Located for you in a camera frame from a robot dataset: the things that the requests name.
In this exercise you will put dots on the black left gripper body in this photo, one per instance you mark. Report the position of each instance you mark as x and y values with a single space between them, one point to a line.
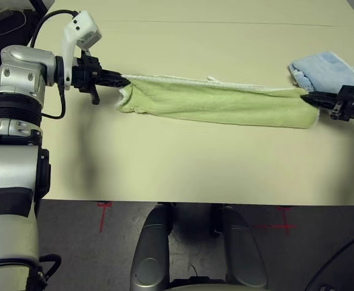
84 75

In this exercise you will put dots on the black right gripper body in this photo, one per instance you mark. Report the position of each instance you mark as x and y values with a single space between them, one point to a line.
351 103

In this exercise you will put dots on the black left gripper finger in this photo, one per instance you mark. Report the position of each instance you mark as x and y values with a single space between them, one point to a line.
113 75
113 83

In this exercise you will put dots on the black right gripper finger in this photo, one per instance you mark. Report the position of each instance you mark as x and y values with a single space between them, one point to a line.
322 96
322 103

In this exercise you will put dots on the green towel with white edge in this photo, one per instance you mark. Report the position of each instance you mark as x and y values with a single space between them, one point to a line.
219 103

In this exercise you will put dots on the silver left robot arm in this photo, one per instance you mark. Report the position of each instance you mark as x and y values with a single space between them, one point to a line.
13 169

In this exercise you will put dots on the folded light blue towel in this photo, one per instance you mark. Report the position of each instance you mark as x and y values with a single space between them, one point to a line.
325 72

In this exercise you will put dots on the grey left robot leg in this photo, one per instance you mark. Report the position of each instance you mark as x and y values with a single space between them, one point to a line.
151 242

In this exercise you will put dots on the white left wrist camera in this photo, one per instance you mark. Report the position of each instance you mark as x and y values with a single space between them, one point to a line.
81 25

